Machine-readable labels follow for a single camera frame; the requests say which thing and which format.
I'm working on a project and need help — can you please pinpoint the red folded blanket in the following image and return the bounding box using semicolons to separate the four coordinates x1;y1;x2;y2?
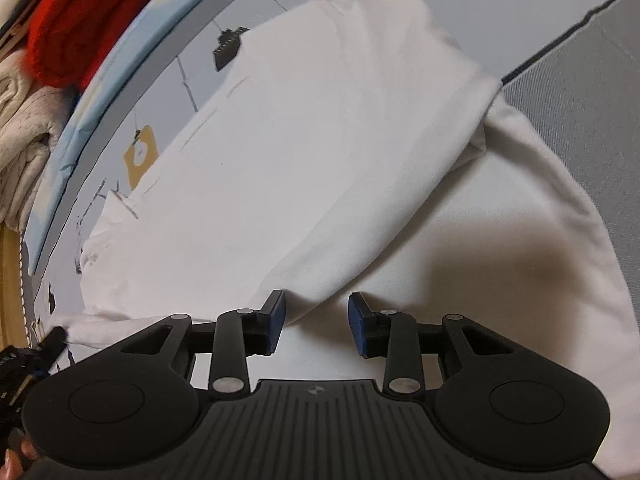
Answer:
27;0;193;89

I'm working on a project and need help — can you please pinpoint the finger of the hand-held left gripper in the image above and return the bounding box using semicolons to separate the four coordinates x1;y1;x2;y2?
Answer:
37;328;69;362

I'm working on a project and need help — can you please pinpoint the cream folded quilt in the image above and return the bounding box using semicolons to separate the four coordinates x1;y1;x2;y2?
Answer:
0;50;81;232

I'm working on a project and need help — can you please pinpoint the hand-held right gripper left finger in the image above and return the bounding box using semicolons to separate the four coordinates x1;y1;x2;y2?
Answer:
120;289;289;399

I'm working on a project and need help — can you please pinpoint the person's left hand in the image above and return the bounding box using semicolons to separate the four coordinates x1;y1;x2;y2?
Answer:
0;439;41;480

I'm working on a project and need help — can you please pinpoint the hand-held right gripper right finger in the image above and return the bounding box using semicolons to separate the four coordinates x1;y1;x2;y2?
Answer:
347;291;507;397

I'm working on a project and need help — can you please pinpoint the white long-sleeve shirt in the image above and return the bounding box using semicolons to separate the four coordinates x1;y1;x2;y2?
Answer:
50;0;640;480

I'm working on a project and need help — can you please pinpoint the wooden bed frame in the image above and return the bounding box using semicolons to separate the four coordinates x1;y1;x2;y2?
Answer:
0;225;27;352

